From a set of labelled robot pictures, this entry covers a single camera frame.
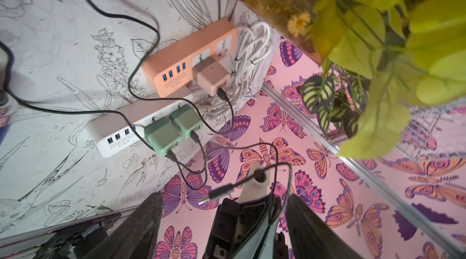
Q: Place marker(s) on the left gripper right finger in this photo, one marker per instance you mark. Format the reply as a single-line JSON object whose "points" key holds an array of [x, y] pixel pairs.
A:
{"points": [[310, 237]]}

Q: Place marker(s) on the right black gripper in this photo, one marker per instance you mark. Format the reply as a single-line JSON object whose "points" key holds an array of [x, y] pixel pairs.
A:
{"points": [[246, 231]]}

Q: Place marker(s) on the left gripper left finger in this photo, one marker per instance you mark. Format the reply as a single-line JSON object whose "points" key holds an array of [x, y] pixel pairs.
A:
{"points": [[136, 238]]}

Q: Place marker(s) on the green charger adapter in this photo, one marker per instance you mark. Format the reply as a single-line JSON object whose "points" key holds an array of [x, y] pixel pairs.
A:
{"points": [[186, 120], [162, 136]]}

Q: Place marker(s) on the pink charger adapter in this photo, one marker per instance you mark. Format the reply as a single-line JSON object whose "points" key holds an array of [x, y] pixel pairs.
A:
{"points": [[210, 75]]}

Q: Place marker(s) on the white power strip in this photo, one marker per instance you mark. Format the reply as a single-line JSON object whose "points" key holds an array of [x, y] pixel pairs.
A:
{"points": [[111, 133]]}

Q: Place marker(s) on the pink power strip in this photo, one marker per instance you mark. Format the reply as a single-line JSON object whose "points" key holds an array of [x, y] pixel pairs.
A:
{"points": [[172, 67]]}

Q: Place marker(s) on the potted green plant glass vase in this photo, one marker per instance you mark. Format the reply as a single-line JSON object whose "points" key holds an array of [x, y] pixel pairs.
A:
{"points": [[379, 58]]}

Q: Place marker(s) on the white wire basket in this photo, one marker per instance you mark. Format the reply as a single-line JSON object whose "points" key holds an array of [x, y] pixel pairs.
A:
{"points": [[435, 132]]}

